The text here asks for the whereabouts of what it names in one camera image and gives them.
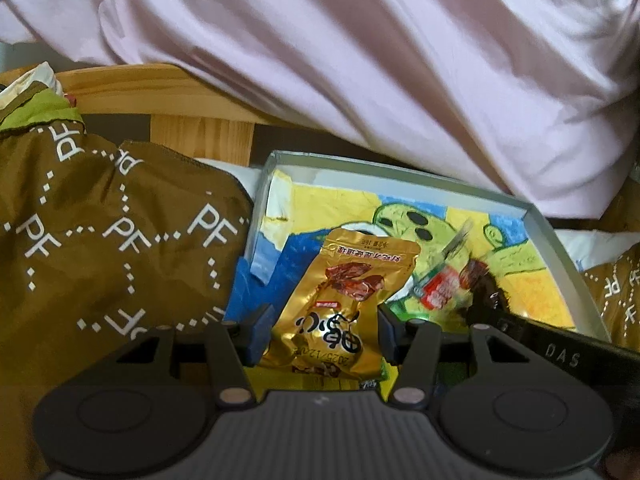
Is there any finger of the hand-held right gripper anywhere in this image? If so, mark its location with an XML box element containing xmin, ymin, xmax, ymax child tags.
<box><xmin>466</xmin><ymin>284</ymin><xmax>532</xmax><ymax>334</ymax></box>

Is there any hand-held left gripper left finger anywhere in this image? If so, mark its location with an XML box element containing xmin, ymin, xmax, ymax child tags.
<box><xmin>107</xmin><ymin>307</ymin><xmax>274</xmax><ymax>408</ymax></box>

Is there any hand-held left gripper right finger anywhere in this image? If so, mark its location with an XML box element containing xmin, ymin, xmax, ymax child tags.
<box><xmin>378</xmin><ymin>305</ymin><xmax>534</xmax><ymax>408</ymax></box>

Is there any red quail egg packet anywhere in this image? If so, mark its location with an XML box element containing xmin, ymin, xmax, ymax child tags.
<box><xmin>412</xmin><ymin>257</ymin><xmax>501</xmax><ymax>314</ymax></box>

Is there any gold snack packet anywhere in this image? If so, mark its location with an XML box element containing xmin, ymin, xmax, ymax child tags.
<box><xmin>260</xmin><ymin>227</ymin><xmax>421</xmax><ymax>382</ymax></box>

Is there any grey shallow box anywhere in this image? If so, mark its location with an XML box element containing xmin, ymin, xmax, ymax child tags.
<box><xmin>225</xmin><ymin>150</ymin><xmax>614</xmax><ymax>397</ymax></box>

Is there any brown printed blanket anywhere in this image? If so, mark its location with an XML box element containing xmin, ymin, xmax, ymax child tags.
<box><xmin>0</xmin><ymin>120</ymin><xmax>640</xmax><ymax>480</ymax></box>

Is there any pink cloth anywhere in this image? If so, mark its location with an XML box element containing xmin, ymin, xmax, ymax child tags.
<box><xmin>0</xmin><ymin>0</ymin><xmax>640</xmax><ymax>219</ymax></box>

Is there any green and white cloth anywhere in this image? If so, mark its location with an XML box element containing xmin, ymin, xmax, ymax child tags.
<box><xmin>0</xmin><ymin>62</ymin><xmax>84</xmax><ymax>134</ymax></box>

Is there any wooden bed frame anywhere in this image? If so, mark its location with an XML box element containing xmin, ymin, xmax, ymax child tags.
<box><xmin>0</xmin><ymin>62</ymin><xmax>281</xmax><ymax>168</ymax></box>

